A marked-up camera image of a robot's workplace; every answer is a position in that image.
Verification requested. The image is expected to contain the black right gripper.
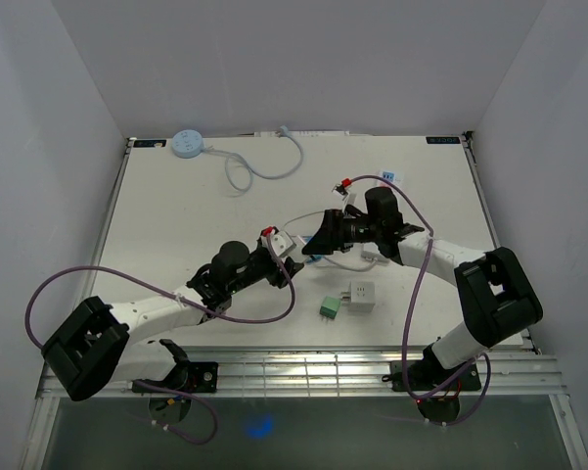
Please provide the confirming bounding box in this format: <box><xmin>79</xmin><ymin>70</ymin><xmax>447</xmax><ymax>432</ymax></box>
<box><xmin>301</xmin><ymin>210</ymin><xmax>381</xmax><ymax>256</ymax></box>

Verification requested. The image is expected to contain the white multicolour power strip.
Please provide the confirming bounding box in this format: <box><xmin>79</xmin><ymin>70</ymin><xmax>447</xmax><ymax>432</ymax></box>
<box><xmin>354</xmin><ymin>170</ymin><xmax>407</xmax><ymax>264</ymax></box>

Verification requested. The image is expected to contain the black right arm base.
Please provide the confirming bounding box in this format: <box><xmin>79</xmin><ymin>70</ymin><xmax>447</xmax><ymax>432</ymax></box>
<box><xmin>382</xmin><ymin>357</ymin><xmax>481</xmax><ymax>425</ymax></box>

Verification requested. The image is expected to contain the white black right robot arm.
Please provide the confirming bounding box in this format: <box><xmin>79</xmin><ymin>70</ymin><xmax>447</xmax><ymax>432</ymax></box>
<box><xmin>302</xmin><ymin>184</ymin><xmax>543</xmax><ymax>398</ymax></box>

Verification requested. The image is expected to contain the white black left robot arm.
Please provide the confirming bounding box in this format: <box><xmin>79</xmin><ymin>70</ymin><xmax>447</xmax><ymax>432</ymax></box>
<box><xmin>41</xmin><ymin>232</ymin><xmax>305</xmax><ymax>401</ymax></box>

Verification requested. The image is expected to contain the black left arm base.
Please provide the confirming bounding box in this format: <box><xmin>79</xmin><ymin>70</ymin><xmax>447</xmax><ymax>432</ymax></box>
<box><xmin>140</xmin><ymin>339</ymin><xmax>219</xmax><ymax>393</ymax></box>

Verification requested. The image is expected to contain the green small plug adapter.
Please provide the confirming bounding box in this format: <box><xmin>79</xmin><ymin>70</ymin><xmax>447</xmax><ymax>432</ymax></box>
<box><xmin>319</xmin><ymin>296</ymin><xmax>341</xmax><ymax>320</ymax></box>

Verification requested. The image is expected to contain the white cube socket adapter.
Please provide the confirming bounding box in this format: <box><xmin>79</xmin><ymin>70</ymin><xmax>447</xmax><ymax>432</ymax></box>
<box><xmin>341</xmin><ymin>281</ymin><xmax>376</xmax><ymax>313</ymax></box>

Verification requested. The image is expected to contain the black corner label right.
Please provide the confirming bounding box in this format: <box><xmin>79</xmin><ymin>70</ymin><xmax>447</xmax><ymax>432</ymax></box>
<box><xmin>426</xmin><ymin>136</ymin><xmax>461</xmax><ymax>145</ymax></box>

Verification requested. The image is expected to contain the black corner label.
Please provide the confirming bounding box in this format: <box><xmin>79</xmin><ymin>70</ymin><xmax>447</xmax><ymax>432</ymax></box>
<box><xmin>133</xmin><ymin>139</ymin><xmax>166</xmax><ymax>148</ymax></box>
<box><xmin>426</xmin><ymin>136</ymin><xmax>461</xmax><ymax>145</ymax></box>

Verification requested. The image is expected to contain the round light blue socket hub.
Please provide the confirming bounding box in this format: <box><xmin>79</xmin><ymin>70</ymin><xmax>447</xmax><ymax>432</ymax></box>
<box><xmin>171</xmin><ymin>129</ymin><xmax>205</xmax><ymax>159</ymax></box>

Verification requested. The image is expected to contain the black corner label left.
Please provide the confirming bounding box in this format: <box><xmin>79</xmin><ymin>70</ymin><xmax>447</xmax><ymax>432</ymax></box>
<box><xmin>133</xmin><ymin>139</ymin><xmax>166</xmax><ymax>148</ymax></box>

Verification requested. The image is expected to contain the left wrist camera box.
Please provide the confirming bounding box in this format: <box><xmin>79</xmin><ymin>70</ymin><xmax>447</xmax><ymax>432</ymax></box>
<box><xmin>259</xmin><ymin>226</ymin><xmax>295</xmax><ymax>258</ymax></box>

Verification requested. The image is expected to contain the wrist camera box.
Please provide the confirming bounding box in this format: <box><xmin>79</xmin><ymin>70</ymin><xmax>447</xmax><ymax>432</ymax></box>
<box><xmin>332</xmin><ymin>178</ymin><xmax>356</xmax><ymax>204</ymax></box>
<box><xmin>259</xmin><ymin>226</ymin><xmax>295</xmax><ymax>258</ymax></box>

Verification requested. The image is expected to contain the white power strip cable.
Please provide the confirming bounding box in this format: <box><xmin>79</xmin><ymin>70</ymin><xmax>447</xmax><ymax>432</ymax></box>
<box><xmin>281</xmin><ymin>210</ymin><xmax>378</xmax><ymax>273</ymax></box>

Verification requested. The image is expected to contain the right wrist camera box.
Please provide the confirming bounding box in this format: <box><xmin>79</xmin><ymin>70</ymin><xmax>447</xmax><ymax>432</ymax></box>
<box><xmin>332</xmin><ymin>178</ymin><xmax>356</xmax><ymax>204</ymax></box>

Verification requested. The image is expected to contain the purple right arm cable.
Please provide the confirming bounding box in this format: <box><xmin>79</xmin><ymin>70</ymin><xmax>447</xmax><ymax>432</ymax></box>
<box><xmin>349</xmin><ymin>174</ymin><xmax>493</xmax><ymax>430</ymax></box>

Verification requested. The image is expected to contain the aluminium frame rail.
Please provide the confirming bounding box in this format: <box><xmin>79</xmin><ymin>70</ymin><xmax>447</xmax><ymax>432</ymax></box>
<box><xmin>36</xmin><ymin>347</ymin><xmax>566</xmax><ymax>399</ymax></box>

